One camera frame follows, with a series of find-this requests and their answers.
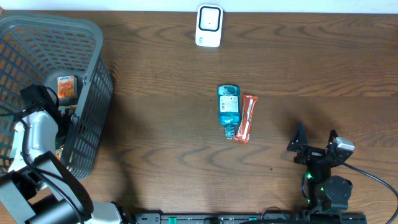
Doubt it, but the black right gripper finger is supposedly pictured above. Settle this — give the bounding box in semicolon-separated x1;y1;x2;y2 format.
326;129;338;148
287;123;308;152

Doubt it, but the red snack bar wrapper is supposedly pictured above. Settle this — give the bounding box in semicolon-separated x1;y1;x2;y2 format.
233;94;258;144

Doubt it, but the teal mouthwash bottle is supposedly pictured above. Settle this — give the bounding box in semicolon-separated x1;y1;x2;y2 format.
217;85;241;139

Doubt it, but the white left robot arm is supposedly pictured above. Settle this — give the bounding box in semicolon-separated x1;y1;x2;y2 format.
1;85;129;223

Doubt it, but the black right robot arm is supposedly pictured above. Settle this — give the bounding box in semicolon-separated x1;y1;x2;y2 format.
287;123;355;214

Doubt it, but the white black barcode scanner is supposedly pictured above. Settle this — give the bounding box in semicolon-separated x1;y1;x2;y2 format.
195;4;224;48

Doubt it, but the grey plastic basket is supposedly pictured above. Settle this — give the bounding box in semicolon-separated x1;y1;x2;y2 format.
1;12;113;180

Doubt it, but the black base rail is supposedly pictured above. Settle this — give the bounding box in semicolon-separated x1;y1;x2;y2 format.
133;212;367;224

